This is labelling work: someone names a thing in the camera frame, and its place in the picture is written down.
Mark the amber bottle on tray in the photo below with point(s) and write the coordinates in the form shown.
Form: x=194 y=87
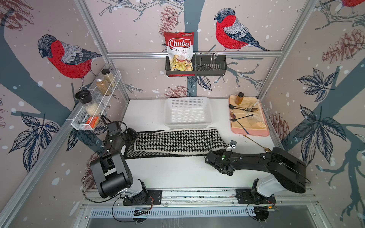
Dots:
x=239 y=98

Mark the black wire wall rack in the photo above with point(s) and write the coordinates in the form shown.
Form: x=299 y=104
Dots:
x=203 y=65

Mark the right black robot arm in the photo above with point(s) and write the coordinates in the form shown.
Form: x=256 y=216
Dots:
x=286 y=172

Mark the gold spoon on table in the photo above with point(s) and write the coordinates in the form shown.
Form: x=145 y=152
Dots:
x=267 y=150

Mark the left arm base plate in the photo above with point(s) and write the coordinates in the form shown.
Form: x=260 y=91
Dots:
x=149 y=197

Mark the brown spice jar middle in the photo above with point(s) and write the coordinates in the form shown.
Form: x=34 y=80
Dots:
x=103 y=87

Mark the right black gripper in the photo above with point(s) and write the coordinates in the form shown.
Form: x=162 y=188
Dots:
x=220 y=153

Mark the black spoon on tray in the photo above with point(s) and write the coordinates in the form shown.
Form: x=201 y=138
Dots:
x=236 y=107

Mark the tan spice jar rear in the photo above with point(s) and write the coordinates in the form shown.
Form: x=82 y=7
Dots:
x=109 y=77

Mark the black lid spice jar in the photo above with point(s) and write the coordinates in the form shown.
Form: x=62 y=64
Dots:
x=91 y=107

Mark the red cassava chips bag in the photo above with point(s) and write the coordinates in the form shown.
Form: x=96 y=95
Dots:
x=179 y=47

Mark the beige cutting board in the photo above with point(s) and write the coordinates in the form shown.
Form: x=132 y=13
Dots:
x=248 y=113

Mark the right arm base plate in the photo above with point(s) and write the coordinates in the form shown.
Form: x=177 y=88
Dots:
x=250 y=196

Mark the black white houndstooth scarf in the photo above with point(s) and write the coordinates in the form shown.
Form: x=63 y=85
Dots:
x=175 y=143

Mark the iridescent spoon on tray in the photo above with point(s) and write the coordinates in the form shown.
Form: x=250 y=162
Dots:
x=251 y=109

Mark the clear acrylic wall shelf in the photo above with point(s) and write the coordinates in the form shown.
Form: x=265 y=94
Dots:
x=79 y=122

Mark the pink plastic tray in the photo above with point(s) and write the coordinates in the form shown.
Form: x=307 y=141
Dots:
x=240 y=131

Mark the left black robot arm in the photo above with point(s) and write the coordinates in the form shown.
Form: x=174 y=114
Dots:
x=111 y=173

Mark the white perforated plastic basket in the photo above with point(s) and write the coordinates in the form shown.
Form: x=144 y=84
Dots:
x=187 y=112

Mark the copper spoon on tray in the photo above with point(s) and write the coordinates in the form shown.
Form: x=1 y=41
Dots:
x=235 y=118

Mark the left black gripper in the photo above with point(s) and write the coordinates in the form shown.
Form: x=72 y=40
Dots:
x=133 y=134

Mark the small orange box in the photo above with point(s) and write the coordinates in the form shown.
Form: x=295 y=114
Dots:
x=92 y=122

